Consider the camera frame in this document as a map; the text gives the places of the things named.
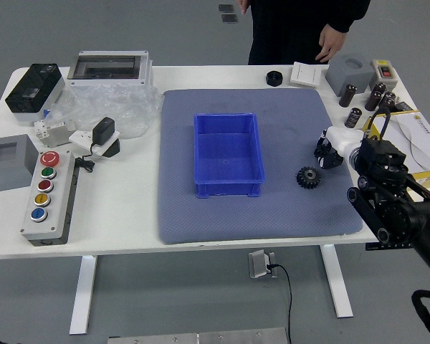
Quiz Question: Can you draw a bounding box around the person's left hand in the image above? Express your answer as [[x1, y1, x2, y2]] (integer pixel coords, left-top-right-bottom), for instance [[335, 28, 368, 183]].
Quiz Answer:
[[314, 25, 346, 64]]

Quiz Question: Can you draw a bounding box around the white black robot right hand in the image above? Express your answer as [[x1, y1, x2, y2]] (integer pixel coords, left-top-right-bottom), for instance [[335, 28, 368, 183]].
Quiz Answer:
[[313, 125, 366, 170]]

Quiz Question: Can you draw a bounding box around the big black gear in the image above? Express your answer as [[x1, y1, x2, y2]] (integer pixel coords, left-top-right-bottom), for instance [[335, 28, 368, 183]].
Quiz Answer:
[[295, 165, 322, 191]]

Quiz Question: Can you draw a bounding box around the blue plastic box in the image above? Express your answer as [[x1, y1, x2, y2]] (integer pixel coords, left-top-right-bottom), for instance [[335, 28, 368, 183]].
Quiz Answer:
[[193, 112, 267, 200]]

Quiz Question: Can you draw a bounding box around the yellow white cardboard box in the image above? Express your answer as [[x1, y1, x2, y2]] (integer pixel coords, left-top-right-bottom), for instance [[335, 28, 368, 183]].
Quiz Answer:
[[361, 110, 430, 187]]

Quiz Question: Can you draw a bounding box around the clear-lid grey distribution box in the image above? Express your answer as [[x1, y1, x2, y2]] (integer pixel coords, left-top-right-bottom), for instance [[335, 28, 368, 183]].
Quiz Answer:
[[67, 50, 154, 87]]

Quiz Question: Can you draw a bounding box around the grey block with round recess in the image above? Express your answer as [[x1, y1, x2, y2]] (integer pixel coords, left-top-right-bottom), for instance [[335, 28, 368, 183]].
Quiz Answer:
[[324, 52, 376, 97]]

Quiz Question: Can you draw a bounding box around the person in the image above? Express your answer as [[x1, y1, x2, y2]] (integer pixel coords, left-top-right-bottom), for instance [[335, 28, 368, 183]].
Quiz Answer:
[[247, 0, 372, 66]]

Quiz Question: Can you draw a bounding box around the black round knob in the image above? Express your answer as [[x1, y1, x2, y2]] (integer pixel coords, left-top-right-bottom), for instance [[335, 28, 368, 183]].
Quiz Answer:
[[265, 70, 285, 87]]

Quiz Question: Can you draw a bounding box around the black table control panel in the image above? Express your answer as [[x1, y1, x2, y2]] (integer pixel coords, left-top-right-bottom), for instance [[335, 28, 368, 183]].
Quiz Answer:
[[365, 242, 415, 251]]

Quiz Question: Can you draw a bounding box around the white table leg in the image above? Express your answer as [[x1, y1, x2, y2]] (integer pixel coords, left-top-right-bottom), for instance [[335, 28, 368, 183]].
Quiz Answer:
[[320, 244, 355, 319], [69, 254, 98, 336]]

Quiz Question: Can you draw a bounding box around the silver floor socket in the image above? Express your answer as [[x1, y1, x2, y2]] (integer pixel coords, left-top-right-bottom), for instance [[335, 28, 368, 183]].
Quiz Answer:
[[248, 249, 279, 280]]

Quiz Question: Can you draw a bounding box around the clear plastic bag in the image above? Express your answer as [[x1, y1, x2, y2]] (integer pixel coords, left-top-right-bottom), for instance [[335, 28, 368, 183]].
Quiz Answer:
[[44, 81, 164, 140]]

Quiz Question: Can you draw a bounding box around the grey-blue mat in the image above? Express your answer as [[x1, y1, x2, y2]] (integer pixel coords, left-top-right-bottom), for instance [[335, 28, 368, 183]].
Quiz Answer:
[[157, 88, 364, 246]]

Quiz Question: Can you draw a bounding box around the black power adapter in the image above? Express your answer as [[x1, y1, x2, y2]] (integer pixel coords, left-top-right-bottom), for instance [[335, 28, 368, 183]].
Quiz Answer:
[[91, 116, 116, 147]]

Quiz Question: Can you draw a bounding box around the white socket plate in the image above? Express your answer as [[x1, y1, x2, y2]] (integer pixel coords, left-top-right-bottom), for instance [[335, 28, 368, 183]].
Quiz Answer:
[[68, 129, 122, 158]]

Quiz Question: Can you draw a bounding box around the white circuit breaker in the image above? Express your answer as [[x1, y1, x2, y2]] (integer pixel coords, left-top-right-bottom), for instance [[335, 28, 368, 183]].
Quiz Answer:
[[34, 119, 78, 148]]

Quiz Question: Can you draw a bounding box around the grey metal plate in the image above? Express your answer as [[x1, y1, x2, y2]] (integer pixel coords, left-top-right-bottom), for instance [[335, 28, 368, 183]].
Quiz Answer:
[[107, 327, 288, 344]]

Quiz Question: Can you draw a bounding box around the five-button grey control station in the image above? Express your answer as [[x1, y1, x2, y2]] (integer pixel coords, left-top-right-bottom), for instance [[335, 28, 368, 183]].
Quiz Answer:
[[20, 150, 80, 247]]

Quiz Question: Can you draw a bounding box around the grey cube with square recess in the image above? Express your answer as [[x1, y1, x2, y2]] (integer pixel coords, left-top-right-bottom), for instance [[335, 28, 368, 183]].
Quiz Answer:
[[0, 134, 40, 192]]

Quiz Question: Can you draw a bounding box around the white wall switch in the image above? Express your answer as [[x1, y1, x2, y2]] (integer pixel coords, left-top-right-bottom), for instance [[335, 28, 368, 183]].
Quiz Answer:
[[290, 61, 323, 88]]

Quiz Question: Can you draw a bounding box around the grey two-button switch box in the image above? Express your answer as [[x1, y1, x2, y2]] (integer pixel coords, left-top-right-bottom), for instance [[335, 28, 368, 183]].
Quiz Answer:
[[368, 58, 399, 92]]

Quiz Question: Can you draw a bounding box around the black floor cable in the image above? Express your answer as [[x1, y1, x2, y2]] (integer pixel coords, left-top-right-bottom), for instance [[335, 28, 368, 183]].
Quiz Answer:
[[267, 264, 294, 344]]

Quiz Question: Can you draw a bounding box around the black adapter cord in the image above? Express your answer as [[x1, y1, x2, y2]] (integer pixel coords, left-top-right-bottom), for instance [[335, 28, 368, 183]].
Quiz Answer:
[[74, 143, 98, 173]]

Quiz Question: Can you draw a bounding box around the black-lid grey enclosure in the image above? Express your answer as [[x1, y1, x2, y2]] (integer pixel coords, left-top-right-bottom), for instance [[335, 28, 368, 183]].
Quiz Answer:
[[4, 63, 66, 123]]

